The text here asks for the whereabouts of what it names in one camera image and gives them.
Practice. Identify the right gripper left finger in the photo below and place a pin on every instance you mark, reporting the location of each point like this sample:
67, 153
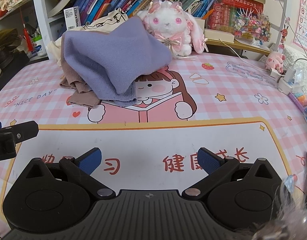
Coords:
78, 171

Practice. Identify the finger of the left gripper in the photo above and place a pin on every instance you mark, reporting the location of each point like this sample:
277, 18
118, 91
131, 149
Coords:
21, 132

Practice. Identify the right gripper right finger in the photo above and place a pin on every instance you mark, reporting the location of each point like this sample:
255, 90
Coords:
219, 171

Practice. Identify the purple and brown knit sweater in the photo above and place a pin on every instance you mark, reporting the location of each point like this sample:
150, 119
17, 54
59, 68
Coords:
110, 63

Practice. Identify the pink checkered desk mat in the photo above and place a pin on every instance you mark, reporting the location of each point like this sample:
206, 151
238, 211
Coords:
217, 102

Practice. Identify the red tassel ornament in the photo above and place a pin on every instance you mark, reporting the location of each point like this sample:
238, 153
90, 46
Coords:
26, 34

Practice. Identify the olive brown garment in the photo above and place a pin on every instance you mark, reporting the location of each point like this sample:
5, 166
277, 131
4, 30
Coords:
7, 37

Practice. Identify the purple pen bundle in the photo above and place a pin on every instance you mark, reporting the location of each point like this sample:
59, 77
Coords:
297, 103

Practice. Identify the white power strip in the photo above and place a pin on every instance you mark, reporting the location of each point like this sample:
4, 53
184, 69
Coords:
285, 82

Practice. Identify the small pink pig plush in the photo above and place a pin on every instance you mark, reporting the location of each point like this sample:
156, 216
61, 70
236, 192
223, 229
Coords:
275, 60

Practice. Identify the white box with barcode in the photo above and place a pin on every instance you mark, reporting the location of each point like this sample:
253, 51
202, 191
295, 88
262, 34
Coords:
72, 17

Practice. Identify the cream printed t-shirt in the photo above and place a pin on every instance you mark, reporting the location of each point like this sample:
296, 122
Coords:
104, 24

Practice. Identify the pink white bunny plush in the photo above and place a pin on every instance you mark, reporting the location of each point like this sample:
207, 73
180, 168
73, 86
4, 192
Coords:
173, 27

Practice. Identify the colourful bead ornament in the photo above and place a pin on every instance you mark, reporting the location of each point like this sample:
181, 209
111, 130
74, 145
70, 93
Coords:
252, 23

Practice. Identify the row of colourful books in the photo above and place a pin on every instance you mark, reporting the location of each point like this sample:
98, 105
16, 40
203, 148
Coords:
216, 14

